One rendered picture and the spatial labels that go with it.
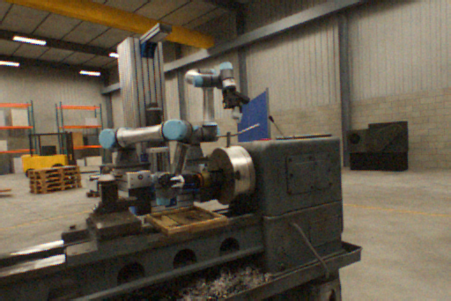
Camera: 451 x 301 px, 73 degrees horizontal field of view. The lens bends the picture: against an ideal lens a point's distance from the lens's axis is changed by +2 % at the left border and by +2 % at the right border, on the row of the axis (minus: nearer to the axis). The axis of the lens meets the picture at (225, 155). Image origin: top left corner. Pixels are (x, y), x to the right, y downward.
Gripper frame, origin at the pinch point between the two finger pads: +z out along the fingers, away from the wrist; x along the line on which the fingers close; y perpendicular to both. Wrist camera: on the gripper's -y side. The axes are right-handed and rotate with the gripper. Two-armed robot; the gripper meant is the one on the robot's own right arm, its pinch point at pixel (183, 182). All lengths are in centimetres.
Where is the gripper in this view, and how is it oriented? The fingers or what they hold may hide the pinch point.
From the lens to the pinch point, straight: 150.7
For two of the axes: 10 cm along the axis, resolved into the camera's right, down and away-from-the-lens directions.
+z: 5.0, 0.1, -8.7
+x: -0.8, -10.0, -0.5
